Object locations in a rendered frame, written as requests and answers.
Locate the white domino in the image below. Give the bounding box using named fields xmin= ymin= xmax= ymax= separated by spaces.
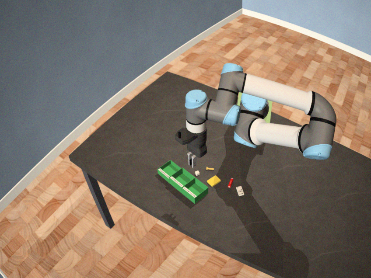
xmin=236 ymin=186 xmax=244 ymax=196

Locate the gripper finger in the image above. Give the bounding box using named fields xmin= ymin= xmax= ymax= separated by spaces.
xmin=192 ymin=155 xmax=197 ymax=168
xmin=187 ymin=152 xmax=193 ymax=165

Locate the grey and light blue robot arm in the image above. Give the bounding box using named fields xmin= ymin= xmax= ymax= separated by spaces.
xmin=185 ymin=63 xmax=336 ymax=160

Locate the yellow rectangular pad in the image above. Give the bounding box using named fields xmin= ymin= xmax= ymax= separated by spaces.
xmin=207 ymin=176 xmax=221 ymax=187

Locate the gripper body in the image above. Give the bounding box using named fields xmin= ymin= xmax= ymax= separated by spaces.
xmin=175 ymin=120 xmax=207 ymax=158

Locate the green rack of bins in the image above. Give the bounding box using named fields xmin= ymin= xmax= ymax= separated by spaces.
xmin=157 ymin=160 xmax=208 ymax=204

